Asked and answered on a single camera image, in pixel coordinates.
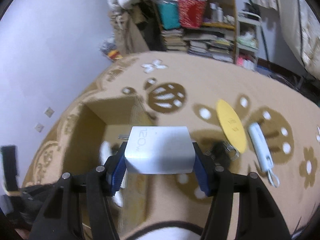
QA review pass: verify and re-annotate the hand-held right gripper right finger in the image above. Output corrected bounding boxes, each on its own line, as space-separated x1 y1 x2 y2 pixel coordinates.
192 142 292 240

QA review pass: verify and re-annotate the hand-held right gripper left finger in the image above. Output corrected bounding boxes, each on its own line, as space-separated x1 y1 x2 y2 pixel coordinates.
31 142 128 240

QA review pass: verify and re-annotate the white wall charger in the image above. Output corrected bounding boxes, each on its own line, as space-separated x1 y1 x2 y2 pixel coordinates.
118 126 196 175

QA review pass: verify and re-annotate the printed cardboard box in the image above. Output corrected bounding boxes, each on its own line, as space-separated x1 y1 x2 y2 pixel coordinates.
61 94 160 237

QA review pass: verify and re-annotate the bunch of keys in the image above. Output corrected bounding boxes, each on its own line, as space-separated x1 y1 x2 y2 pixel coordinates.
204 141 240 167

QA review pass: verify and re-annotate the yellow oval card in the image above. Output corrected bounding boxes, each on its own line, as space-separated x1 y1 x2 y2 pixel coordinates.
216 99 248 154

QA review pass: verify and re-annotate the pale blue power bank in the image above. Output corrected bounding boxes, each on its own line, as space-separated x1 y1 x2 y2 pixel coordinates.
247 122 280 188

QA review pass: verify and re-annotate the black bag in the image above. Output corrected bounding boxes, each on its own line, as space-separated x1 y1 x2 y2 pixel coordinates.
5 182 56 227

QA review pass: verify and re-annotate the brown cardboard sheet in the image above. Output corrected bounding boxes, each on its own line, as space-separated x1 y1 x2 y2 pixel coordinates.
124 12 153 55

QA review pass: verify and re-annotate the white metal rack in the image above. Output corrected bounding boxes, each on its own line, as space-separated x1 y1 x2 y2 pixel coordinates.
235 10 262 72

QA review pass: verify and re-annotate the red woven bag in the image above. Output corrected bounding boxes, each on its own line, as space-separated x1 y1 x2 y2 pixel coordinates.
178 0 207 29

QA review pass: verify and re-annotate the teal bag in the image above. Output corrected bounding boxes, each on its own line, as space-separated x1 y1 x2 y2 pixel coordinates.
156 0 181 30

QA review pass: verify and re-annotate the wooden bookshelf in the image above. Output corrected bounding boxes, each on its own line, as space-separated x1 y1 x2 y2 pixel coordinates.
150 0 238 64

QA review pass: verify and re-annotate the pale mattress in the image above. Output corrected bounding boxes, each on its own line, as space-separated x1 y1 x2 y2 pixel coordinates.
255 0 320 80

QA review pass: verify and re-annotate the black strap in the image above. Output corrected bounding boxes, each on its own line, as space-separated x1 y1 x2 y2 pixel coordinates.
0 145 20 196

